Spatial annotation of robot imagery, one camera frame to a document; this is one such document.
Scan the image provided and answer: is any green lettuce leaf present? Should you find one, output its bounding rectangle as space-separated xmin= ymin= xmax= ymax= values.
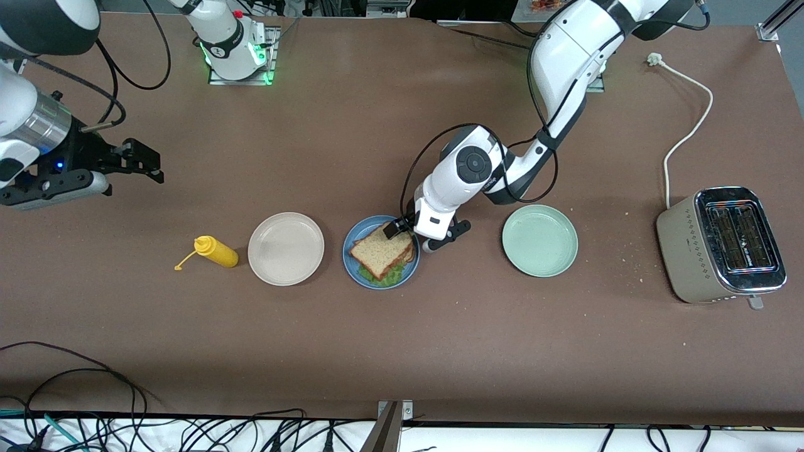
xmin=358 ymin=262 xmax=407 ymax=288

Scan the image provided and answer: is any yellow mustard squeeze bottle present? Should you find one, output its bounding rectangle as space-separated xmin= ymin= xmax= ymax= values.
xmin=174 ymin=235 xmax=240 ymax=272

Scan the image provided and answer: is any blue round plate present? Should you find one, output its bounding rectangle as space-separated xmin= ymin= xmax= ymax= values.
xmin=342 ymin=215 xmax=420 ymax=290

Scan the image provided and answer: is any beige round plate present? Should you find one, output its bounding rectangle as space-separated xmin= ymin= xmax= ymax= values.
xmin=247 ymin=212 xmax=325 ymax=287

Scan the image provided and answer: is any pale green round plate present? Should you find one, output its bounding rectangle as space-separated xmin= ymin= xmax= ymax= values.
xmin=501 ymin=204 xmax=579 ymax=278

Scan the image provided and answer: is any beige chrome toaster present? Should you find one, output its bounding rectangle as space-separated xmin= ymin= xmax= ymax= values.
xmin=656 ymin=186 xmax=788 ymax=311

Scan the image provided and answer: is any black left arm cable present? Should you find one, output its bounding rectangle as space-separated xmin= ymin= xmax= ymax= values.
xmin=400 ymin=122 xmax=560 ymax=217

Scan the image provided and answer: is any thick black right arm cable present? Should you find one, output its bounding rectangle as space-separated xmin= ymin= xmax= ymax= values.
xmin=19 ymin=53 xmax=126 ymax=132

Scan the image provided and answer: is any black base power cable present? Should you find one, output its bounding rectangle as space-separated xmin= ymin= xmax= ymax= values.
xmin=437 ymin=19 xmax=538 ymax=48

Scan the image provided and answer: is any black looped cable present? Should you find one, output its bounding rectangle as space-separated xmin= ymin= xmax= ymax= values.
xmin=0 ymin=342 xmax=149 ymax=434

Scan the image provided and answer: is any black arched cable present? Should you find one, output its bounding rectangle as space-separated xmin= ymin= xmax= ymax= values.
xmin=179 ymin=409 xmax=308 ymax=452

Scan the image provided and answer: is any teal cable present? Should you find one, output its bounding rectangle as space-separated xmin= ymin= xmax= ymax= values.
xmin=0 ymin=408 xmax=85 ymax=452

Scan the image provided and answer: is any white toaster power cord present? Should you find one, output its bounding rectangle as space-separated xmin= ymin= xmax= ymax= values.
xmin=647 ymin=53 xmax=715 ymax=209

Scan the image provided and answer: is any aluminium frame profile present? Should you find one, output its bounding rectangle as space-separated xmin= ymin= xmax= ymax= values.
xmin=757 ymin=0 xmax=804 ymax=42

